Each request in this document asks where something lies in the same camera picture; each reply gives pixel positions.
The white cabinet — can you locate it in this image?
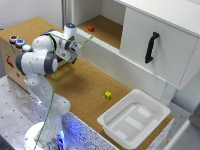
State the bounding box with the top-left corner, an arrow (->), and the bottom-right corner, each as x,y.
61,0 -> 200,107

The green button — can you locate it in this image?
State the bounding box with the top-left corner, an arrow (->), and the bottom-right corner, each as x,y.
21,43 -> 33,53

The pink block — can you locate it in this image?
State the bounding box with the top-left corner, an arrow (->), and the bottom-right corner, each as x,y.
87,25 -> 96,33

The white sliding door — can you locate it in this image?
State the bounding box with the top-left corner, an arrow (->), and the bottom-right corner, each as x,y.
119,6 -> 200,90

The red button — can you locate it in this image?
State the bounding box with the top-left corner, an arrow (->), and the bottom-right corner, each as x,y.
8,34 -> 19,44

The blue button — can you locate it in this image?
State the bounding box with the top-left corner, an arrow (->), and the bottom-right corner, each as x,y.
15,38 -> 26,48

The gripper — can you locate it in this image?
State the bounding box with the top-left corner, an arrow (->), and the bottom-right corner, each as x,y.
54,37 -> 80,65

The white plastic box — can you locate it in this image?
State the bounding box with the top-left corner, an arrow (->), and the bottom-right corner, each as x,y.
96,88 -> 172,150

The green cable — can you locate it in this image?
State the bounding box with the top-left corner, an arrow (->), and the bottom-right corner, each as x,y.
33,32 -> 96,150

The yellow block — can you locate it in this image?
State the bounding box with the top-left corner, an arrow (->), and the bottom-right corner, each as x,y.
104,91 -> 113,101

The black door handle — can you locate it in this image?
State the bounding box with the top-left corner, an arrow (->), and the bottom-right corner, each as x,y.
144,31 -> 160,65

